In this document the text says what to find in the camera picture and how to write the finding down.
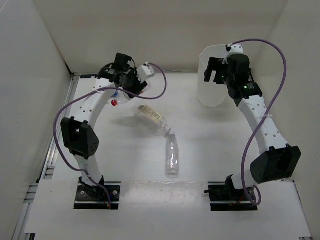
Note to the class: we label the clear bottle without label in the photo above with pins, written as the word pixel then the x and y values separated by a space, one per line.
pixel 172 155

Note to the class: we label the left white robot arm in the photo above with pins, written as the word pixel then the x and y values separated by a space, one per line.
pixel 80 138

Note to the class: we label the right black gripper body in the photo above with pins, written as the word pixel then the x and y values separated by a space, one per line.
pixel 229 79

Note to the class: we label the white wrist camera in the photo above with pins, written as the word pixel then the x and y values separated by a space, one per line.
pixel 233 49
pixel 145 71

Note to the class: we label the left aluminium frame rail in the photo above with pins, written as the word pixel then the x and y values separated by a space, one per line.
pixel 46 173

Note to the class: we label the red label plastic bottle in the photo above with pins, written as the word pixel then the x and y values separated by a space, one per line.
pixel 121 97

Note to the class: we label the white plastic bin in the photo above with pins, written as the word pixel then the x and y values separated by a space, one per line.
pixel 210 94

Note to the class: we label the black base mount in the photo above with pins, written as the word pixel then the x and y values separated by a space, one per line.
pixel 223 199
pixel 83 201

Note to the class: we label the aluminium frame rail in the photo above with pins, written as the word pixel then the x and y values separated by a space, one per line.
pixel 46 173
pixel 280 215

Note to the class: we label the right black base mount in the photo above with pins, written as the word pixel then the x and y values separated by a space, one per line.
pixel 223 199

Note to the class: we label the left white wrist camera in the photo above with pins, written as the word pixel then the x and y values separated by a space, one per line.
pixel 145 71

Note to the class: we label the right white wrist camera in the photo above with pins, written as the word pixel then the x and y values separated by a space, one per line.
pixel 233 49

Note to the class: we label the large green label bottle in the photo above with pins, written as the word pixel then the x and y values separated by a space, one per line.
pixel 154 121

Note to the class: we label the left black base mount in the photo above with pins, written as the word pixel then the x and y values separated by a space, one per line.
pixel 83 201

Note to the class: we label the right aluminium frame rail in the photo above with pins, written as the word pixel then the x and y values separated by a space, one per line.
pixel 280 215

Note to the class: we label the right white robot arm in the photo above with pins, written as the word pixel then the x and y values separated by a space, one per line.
pixel 277 159

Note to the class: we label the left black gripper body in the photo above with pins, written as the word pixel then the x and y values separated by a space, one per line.
pixel 132 84

